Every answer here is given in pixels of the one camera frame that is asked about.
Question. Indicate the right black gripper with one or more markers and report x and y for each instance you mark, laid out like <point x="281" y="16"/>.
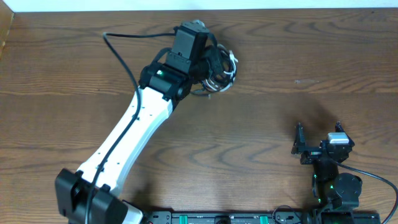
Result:
<point x="311" y="153"/>

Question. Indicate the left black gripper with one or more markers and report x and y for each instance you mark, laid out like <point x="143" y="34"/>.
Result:
<point x="217" y="58"/>

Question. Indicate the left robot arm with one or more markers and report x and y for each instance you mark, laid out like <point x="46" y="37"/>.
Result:
<point x="91" y="194"/>

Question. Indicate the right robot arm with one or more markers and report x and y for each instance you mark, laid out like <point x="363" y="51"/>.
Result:
<point x="337" y="193"/>

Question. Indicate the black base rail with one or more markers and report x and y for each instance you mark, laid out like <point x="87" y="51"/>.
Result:
<point x="280" y="216"/>

